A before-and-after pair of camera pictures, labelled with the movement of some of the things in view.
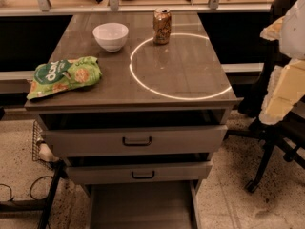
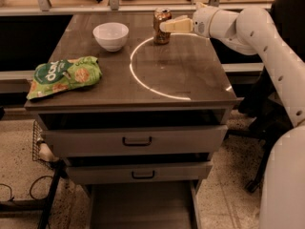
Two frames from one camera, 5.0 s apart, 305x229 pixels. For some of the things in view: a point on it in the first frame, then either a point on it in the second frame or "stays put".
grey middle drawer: [97, 174] stays put
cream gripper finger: [273, 31] to [181, 17]
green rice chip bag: [63, 73] stays put
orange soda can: [162, 26] stays put
